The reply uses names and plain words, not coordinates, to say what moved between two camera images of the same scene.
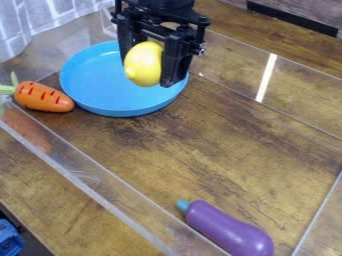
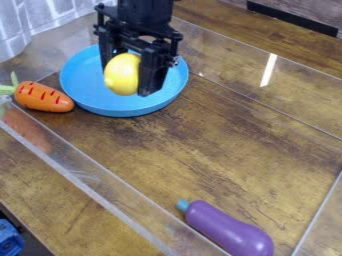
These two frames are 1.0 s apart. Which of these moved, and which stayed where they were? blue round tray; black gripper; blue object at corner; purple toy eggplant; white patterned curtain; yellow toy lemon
Moved: black gripper; yellow toy lemon
Stayed: blue round tray; blue object at corner; white patterned curtain; purple toy eggplant
